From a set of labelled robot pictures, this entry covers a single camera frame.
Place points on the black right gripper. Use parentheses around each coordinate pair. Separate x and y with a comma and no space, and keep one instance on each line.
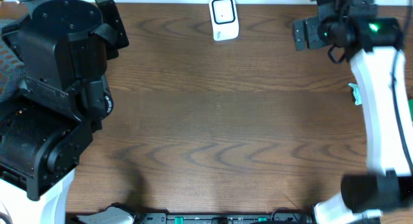
(315,38)

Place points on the white barcode scanner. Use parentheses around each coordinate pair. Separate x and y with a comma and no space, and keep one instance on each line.
(224,19)

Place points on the grey plastic mesh basket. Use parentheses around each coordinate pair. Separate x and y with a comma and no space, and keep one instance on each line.
(12,68)

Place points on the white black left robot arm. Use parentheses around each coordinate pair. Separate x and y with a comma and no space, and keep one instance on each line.
(54,96)

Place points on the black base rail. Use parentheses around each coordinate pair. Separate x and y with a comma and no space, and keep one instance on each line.
(119,213)

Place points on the light blue wet wipes pack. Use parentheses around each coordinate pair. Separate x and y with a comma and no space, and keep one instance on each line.
(356,95)

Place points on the green lid jar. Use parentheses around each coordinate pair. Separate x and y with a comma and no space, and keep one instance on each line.
(410,105)

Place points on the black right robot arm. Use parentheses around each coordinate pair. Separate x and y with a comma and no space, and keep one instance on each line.
(373,47)

